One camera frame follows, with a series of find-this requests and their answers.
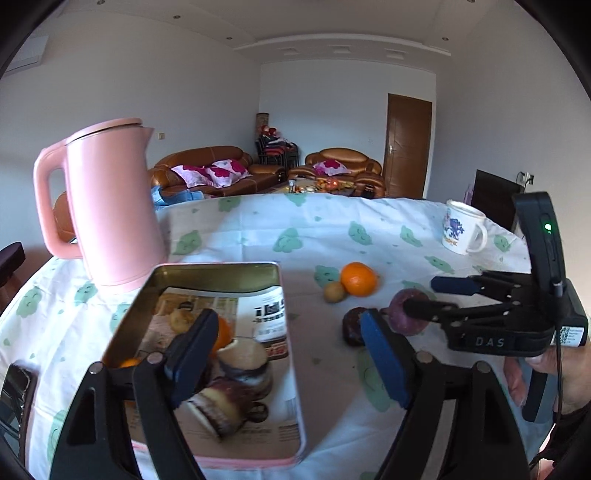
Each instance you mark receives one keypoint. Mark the cluttered coffee table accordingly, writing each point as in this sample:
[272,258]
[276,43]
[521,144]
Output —
[318,187]

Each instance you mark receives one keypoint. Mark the pink electric kettle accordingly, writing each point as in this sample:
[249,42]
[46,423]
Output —
[111,207]

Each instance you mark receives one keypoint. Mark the white printed mug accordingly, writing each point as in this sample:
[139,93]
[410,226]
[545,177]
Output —
[459,228]

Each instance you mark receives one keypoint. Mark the brown leather armchair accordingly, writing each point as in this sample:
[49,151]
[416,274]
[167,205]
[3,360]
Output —
[62,217]
[341,154]

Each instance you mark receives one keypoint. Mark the metal tray with newspaper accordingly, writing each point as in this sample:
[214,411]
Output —
[207,277]

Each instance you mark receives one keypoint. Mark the brown leather sofa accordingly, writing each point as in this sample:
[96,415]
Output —
[198,154]

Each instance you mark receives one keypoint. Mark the brown wooden door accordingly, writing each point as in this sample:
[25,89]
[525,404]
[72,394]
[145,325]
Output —
[408,147]

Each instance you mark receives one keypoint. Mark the blue cloth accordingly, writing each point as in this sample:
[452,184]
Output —
[173,196]

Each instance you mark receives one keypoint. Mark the white tablecloth with green clouds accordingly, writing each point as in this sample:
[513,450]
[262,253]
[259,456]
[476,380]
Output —
[323,230]

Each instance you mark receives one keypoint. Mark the black television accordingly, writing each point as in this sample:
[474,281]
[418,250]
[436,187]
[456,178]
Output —
[494,198]

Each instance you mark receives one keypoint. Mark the large orange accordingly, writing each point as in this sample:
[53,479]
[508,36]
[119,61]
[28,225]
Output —
[358,279]
[224,334]

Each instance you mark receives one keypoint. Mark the brown kiwi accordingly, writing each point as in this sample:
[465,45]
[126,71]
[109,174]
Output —
[333,292]
[181,318]

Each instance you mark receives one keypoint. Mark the person's right hand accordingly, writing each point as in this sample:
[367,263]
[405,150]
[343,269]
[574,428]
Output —
[572,378]

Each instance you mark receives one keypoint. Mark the pink floral pillow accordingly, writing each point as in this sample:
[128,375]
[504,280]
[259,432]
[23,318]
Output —
[228,170]
[330,167]
[191,175]

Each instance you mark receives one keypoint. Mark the wall power socket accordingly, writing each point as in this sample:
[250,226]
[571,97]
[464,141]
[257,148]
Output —
[526,177]

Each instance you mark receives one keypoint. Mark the small orange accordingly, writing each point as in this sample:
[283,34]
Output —
[129,363]

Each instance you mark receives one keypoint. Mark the dark round stool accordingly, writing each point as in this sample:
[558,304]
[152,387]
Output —
[10,263]

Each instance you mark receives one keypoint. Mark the newspaper lining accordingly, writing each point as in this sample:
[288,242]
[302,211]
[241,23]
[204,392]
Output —
[272,314]

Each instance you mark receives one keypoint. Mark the dark framed object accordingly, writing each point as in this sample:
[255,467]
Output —
[16,392]

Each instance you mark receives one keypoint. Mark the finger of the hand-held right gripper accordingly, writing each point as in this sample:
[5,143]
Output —
[455,285]
[427,309]

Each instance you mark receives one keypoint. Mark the white air conditioner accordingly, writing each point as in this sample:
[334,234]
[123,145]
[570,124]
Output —
[27,55]

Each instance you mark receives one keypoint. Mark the dark purple passion fruit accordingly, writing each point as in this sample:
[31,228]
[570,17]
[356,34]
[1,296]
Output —
[353,327]

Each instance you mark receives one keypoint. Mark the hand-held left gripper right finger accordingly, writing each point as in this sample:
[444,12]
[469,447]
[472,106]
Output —
[383,360]

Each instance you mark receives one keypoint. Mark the stacked dark chairs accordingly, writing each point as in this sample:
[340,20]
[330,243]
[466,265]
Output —
[277,150]

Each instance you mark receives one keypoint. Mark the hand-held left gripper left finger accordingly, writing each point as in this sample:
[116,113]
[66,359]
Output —
[189,369]

